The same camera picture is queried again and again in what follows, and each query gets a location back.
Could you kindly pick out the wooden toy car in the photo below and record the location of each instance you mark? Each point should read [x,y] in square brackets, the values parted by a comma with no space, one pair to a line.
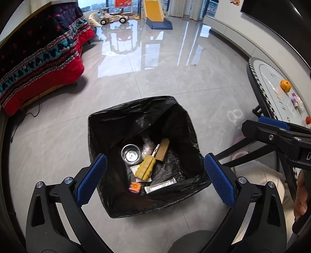
[114,15]

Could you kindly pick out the orange tangerine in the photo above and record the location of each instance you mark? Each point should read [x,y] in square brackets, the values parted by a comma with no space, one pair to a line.
[308,120]
[285,85]

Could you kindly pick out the black television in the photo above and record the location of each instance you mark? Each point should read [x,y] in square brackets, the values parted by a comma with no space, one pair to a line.
[252,9]

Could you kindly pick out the orange bottle stopper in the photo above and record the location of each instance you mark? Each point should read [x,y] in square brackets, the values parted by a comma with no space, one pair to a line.
[135,187]

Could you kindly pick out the pink slipper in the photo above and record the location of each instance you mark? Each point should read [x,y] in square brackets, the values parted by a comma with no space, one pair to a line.
[239,143]

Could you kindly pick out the cream toy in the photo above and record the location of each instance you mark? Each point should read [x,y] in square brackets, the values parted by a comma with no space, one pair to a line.
[94,20]

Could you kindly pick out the cartoon wall sticker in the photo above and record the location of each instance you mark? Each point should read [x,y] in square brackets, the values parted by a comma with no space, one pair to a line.
[235,2]

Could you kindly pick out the yellow sponge bottle brush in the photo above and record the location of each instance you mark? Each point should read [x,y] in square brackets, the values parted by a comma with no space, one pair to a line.
[145,167]

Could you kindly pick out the clear plastic bag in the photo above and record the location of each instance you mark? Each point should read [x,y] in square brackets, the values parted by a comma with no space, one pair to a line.
[147,148]

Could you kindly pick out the large window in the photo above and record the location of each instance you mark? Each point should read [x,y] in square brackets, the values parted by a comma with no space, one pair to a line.
[170,6]

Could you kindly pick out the person's right hand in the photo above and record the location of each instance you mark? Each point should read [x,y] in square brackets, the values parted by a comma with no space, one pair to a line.
[302,194]

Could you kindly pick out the clear plastic cup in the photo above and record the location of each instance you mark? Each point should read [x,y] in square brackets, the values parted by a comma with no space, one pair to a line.
[130,153]

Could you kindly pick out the white curtain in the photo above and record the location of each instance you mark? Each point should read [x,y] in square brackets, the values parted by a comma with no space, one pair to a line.
[196,9]

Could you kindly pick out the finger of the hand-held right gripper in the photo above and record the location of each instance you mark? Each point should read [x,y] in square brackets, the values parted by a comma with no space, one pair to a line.
[272,121]
[264,133]

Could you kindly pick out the person's leg in white pants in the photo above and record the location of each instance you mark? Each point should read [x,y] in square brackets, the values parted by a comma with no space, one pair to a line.
[257,175]

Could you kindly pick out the torn brown cardboard piece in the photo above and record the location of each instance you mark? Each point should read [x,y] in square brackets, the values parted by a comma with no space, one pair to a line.
[162,149]

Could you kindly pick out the purple white bottle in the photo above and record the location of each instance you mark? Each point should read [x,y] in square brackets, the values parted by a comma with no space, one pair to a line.
[295,100]

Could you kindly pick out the red and navy printed blanket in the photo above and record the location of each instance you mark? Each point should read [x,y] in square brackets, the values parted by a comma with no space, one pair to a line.
[36,56]

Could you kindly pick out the yellow toy slide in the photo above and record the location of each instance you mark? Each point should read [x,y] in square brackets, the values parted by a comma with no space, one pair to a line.
[153,9]

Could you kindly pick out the white low cabinet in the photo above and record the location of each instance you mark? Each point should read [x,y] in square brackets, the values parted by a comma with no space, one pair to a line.
[230,31]

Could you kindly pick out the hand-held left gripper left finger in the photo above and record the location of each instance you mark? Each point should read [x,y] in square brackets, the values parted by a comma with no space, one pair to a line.
[91,180]

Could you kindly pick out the striped snack wrapper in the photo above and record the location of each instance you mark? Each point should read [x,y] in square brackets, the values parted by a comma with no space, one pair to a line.
[160,186]

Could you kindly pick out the black garbage bag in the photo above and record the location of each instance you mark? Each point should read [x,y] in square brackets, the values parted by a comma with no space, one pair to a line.
[116,126]

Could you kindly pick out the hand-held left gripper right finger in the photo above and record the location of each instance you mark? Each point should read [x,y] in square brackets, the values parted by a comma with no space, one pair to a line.
[220,180]

